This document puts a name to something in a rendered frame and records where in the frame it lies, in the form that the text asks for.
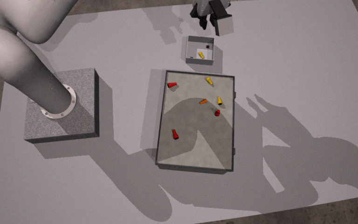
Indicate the grey flat rectangular case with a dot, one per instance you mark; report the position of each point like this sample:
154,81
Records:
206,141

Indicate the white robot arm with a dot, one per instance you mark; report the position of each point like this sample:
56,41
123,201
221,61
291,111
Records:
37,21

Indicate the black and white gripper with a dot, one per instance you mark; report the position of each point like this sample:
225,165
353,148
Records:
202,8

